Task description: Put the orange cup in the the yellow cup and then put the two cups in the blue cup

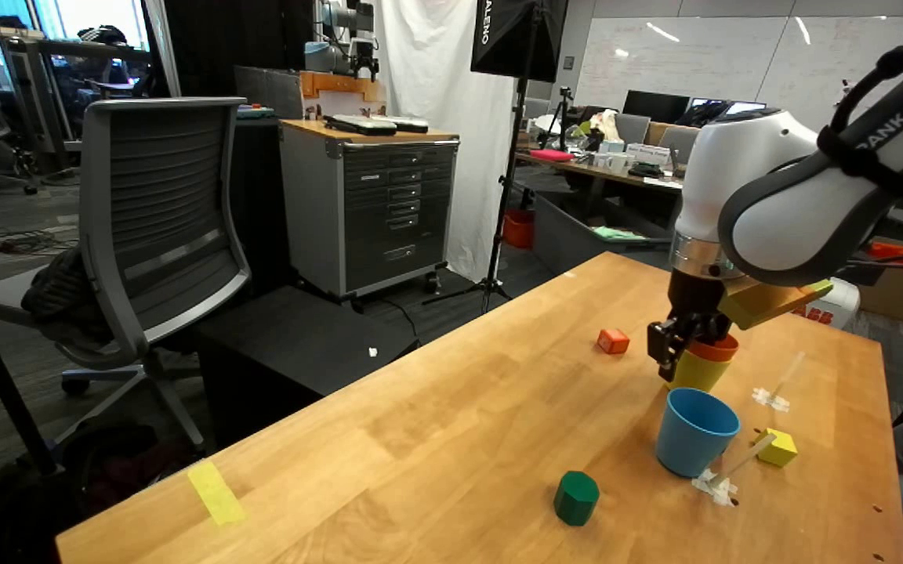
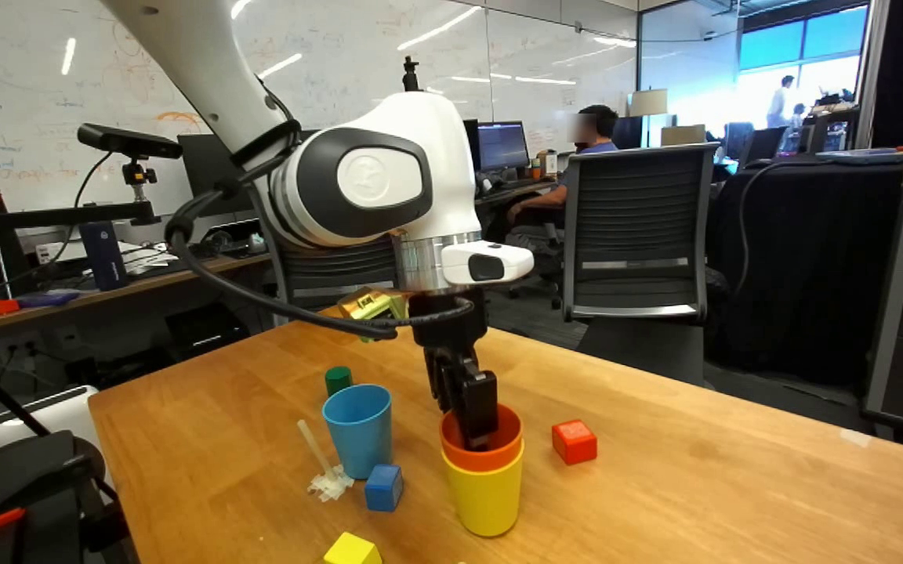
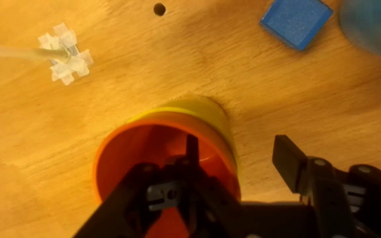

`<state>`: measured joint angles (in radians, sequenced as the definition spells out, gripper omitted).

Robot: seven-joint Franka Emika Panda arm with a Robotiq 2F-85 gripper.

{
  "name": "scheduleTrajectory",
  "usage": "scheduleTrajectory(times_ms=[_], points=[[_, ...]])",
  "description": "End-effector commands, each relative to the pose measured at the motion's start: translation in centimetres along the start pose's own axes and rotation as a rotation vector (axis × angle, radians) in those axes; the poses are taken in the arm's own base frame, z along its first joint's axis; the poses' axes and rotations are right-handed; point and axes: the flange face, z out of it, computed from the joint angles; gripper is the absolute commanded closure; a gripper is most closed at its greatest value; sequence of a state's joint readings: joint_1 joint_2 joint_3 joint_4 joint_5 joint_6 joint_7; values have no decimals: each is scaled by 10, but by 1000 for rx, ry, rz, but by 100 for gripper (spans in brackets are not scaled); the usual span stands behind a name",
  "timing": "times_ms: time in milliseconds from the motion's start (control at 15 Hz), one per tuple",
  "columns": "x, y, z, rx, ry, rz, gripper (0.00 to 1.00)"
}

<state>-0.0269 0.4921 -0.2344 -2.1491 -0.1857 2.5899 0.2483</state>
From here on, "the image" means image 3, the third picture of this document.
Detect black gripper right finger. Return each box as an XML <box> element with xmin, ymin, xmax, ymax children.
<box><xmin>271</xmin><ymin>133</ymin><xmax>381</xmax><ymax>238</ymax></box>

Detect blue cube block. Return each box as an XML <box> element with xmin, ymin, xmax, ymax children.
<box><xmin>259</xmin><ymin>0</ymin><xmax>334</xmax><ymax>53</ymax></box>

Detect blue plastic cup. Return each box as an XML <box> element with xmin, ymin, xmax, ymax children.
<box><xmin>337</xmin><ymin>0</ymin><xmax>381</xmax><ymax>63</ymax></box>

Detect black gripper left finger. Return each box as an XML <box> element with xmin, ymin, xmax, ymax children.
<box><xmin>72</xmin><ymin>133</ymin><xmax>248</xmax><ymax>238</ymax></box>

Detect orange plastic cup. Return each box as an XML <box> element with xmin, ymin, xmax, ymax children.
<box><xmin>92</xmin><ymin>110</ymin><xmax>240</xmax><ymax>209</ymax></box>

